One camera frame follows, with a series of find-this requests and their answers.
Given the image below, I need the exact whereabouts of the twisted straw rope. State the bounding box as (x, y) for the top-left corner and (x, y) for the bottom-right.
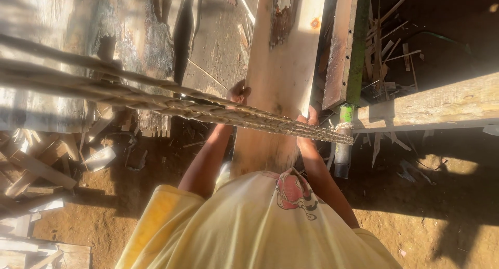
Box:
(0, 33), (354, 146)

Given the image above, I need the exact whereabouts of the yellow printed t-shirt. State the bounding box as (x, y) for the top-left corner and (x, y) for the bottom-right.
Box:
(115, 168), (402, 269)

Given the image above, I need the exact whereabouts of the pile of thin wood strips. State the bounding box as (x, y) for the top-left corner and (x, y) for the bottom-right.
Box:
(360, 0), (425, 102)

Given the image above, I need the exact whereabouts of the heap of wood offcuts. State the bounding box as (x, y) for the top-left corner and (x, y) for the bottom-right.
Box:
(0, 105), (117, 269)

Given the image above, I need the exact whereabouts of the long pale wooden plank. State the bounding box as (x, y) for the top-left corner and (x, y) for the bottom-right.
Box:
(230, 0), (328, 180)

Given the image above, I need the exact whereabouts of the rough wooden beam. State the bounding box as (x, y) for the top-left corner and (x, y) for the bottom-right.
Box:
(353, 71), (499, 134)

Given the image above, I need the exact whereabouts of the person's right hand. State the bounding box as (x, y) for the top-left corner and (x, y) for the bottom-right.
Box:
(296, 105), (321, 149)

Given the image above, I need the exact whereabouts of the green metal rail post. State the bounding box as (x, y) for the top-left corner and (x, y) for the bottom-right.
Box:
(334, 0), (372, 180)

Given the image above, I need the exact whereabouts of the person's left hand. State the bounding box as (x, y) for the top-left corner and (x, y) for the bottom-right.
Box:
(226, 79), (252, 110)

